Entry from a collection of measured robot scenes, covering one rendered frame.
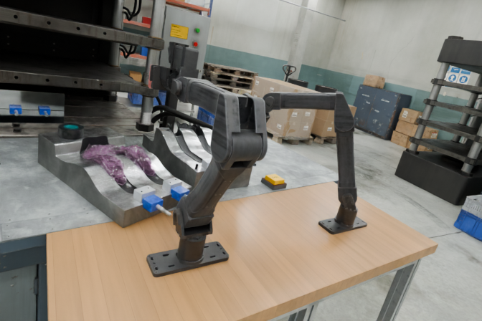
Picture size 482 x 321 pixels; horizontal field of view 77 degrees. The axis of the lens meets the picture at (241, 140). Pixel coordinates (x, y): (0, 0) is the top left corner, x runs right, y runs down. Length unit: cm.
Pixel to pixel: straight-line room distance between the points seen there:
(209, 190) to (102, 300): 30
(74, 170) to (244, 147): 65
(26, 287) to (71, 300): 36
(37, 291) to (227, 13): 771
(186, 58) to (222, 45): 748
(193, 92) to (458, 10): 779
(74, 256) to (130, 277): 15
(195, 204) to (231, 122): 24
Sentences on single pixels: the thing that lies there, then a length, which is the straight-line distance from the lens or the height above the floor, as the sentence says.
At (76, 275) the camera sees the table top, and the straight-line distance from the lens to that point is 79.
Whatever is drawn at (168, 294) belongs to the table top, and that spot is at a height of 80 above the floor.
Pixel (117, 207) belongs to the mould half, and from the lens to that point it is 91.
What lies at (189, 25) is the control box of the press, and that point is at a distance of 191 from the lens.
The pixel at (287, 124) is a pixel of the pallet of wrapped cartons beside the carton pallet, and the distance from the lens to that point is 496.
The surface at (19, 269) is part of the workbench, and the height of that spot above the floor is 66.
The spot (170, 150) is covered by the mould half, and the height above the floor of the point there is 89.
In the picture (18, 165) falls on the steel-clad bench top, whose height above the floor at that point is 80.
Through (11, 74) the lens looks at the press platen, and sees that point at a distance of 166.
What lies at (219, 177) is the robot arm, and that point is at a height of 107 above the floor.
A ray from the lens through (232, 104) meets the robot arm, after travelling 55.
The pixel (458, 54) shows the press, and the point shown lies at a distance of 493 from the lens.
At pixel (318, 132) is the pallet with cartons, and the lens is 572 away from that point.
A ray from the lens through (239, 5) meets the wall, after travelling 845.
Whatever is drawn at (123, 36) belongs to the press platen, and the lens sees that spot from 171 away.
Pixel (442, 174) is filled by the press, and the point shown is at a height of 31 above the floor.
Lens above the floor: 132
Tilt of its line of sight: 16 degrees down
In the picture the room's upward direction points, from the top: 12 degrees clockwise
